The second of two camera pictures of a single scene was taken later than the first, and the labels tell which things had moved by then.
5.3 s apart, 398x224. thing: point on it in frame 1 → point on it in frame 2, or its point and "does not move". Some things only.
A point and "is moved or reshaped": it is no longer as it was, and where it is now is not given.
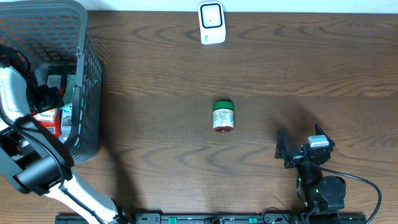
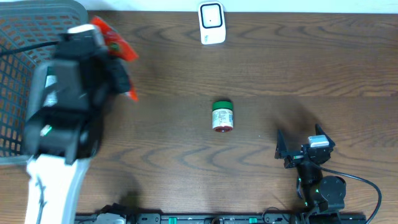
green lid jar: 223,116 does not move
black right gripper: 293,160 does not move
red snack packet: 51,119 is moved or reshaped
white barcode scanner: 212,22 does not move
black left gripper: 49,101 → 114,68
